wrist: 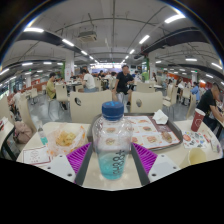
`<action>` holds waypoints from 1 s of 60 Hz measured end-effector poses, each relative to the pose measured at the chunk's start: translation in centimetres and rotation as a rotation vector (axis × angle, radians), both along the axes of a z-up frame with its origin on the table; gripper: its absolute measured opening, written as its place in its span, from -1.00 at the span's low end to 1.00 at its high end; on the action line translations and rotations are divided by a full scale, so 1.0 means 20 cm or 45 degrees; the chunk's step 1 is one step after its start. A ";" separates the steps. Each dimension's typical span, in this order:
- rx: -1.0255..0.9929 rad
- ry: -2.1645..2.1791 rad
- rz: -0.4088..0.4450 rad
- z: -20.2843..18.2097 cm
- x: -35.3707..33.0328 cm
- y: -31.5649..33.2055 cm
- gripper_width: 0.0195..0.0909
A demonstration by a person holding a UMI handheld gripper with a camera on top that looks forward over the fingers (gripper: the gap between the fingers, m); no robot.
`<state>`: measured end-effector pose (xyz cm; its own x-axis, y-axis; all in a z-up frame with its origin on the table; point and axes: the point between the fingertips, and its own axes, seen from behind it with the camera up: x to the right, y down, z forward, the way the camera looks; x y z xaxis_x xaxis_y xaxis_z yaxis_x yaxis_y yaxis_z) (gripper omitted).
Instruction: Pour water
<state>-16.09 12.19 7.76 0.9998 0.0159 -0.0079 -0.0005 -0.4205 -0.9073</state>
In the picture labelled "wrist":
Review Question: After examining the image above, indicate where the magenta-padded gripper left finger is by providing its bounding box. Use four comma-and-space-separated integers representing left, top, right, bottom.
42, 142, 94, 187

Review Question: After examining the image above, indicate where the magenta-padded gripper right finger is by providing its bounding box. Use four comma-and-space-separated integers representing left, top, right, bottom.
130, 142, 184, 187

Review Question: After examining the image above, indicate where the clear bottle with blue cap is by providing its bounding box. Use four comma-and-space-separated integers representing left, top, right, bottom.
91, 101, 134, 181

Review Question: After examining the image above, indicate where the clear plastic bag with food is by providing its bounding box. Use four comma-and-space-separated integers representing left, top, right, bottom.
46, 123, 88, 158

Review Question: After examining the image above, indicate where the brown food tray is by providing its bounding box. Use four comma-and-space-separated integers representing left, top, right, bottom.
87, 112, 184, 153

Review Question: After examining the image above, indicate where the small bottle with teal liquid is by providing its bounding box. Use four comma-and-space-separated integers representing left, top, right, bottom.
35, 119, 49, 146

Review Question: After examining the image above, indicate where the white printed card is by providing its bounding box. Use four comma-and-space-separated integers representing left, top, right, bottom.
22, 145, 53, 167

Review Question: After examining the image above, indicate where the crumpled white napkin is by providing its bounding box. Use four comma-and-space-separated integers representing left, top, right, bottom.
151, 108, 169, 125

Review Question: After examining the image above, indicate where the printed sticker sheet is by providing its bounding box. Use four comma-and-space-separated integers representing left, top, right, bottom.
181, 130, 214, 150

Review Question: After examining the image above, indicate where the beige chair with round hole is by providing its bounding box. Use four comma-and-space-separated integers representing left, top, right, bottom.
69, 89, 114, 125
129, 91, 164, 114

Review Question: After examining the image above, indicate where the pink bag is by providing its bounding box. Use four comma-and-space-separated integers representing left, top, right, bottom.
13, 120, 34, 144

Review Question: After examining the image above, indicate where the red paper cup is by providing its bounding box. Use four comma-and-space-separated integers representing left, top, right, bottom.
190, 107, 207, 133

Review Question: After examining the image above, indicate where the beige chairs group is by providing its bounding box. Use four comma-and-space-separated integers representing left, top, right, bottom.
0, 81, 201, 134

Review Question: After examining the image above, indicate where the person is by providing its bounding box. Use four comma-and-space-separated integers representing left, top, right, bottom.
195, 82, 224, 129
79, 68, 98, 93
45, 72, 58, 100
111, 64, 135, 104

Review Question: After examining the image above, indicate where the beige neighbouring table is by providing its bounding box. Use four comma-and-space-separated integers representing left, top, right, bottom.
0, 116, 16, 158

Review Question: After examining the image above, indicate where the ceiling air conditioner unit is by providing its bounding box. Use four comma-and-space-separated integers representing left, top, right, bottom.
77, 30, 98, 43

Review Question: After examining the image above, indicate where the ceiling lights group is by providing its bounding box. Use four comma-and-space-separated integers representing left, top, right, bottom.
0, 13, 224, 84

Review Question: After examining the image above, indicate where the cream mug with orange handle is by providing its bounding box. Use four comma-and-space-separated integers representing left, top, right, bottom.
179, 147, 208, 169

